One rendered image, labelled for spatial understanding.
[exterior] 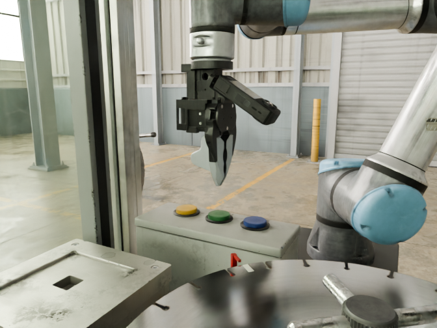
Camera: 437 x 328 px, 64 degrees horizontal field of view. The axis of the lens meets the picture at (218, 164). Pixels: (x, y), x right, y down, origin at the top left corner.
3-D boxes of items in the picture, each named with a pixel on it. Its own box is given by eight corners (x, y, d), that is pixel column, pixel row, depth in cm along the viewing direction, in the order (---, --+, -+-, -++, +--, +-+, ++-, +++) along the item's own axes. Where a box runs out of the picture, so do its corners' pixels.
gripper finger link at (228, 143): (204, 178, 68) (204, 130, 66) (232, 182, 65) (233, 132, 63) (196, 182, 65) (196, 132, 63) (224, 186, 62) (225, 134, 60)
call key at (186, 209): (172, 218, 67) (172, 209, 66) (183, 212, 70) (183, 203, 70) (190, 222, 65) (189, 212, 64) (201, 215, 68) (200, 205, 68)
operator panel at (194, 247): (137, 292, 67) (133, 217, 64) (170, 267, 77) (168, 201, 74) (278, 339, 55) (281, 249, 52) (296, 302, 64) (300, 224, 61)
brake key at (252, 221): (239, 232, 60) (239, 221, 60) (248, 224, 64) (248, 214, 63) (261, 237, 58) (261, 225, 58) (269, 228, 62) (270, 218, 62)
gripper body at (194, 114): (198, 129, 67) (198, 64, 65) (239, 132, 63) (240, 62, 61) (175, 134, 61) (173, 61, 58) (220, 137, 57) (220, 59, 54)
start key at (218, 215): (203, 225, 63) (203, 215, 63) (214, 218, 67) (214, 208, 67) (224, 229, 62) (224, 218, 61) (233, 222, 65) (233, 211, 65)
